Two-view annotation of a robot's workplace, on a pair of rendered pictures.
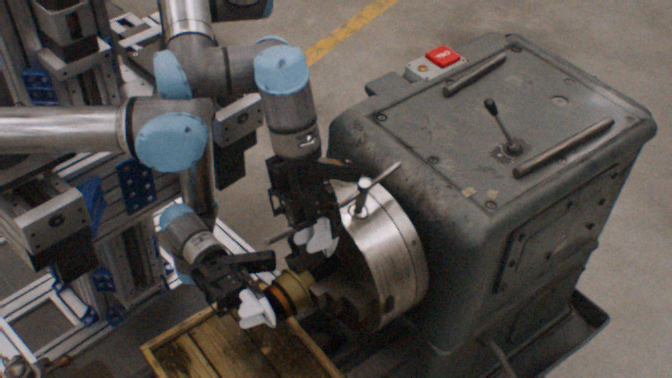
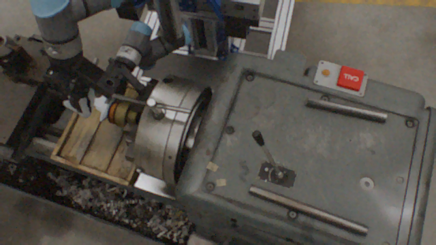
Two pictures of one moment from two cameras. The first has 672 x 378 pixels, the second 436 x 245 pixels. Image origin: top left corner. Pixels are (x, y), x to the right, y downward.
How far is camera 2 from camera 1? 1.02 m
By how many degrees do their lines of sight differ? 40
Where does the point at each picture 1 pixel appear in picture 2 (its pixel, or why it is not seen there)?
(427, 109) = (281, 99)
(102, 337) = (180, 54)
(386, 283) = (139, 159)
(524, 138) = (298, 177)
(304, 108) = (47, 30)
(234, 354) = not seen: hidden behind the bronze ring
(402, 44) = not seen: outside the picture
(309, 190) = (61, 76)
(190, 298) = not seen: hidden behind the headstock
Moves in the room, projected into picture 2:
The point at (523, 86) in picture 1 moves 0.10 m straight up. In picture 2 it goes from (363, 150) to (376, 135)
